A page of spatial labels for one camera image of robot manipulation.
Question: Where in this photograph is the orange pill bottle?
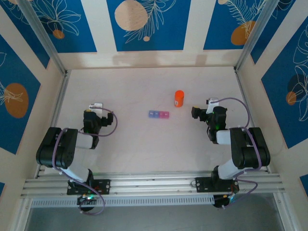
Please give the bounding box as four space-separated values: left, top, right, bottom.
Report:
174 90 185 108

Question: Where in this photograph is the blue pink pill organizer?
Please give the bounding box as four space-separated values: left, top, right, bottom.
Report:
148 110 170 119

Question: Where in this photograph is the black controller board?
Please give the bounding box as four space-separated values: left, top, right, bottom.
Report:
76 194 97 214
213 193 239 209

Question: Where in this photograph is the aluminium profile beam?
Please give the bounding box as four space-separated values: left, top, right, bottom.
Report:
20 171 286 198

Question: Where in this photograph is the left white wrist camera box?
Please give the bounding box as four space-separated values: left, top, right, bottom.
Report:
88 103 104 115

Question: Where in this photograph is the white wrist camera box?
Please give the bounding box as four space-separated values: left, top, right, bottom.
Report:
88 103 104 115
205 97 219 115

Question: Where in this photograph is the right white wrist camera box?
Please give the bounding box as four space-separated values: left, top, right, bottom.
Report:
205 97 219 115

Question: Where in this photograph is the aluminium table side rail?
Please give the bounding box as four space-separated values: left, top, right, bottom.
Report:
35 71 70 179
235 69 270 173

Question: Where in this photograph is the aluminium corner post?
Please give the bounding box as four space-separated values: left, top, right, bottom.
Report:
234 0 279 73
16 0 68 77

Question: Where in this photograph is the white slotted cable duct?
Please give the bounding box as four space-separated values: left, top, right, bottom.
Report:
30 196 215 208

